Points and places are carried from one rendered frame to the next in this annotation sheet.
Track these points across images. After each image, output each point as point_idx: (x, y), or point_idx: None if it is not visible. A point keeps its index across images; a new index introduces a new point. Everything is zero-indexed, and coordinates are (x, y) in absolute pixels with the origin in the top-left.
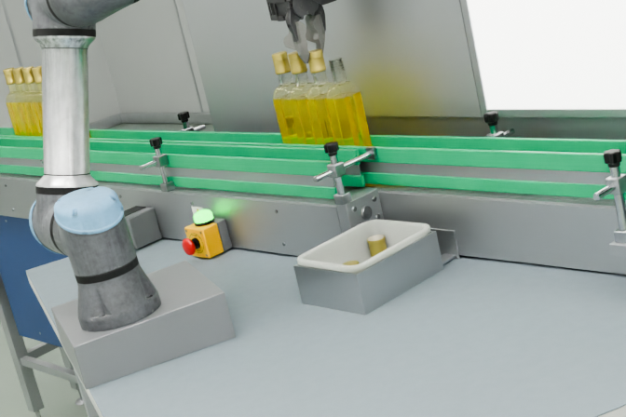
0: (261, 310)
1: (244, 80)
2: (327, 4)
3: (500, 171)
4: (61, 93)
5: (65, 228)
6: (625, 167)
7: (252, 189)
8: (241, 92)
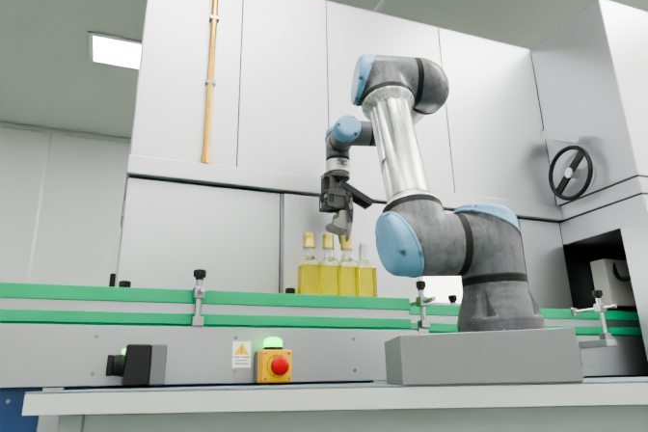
0: None
1: (183, 270)
2: (312, 221)
3: None
4: (416, 135)
5: (511, 221)
6: (561, 314)
7: (318, 323)
8: (175, 281)
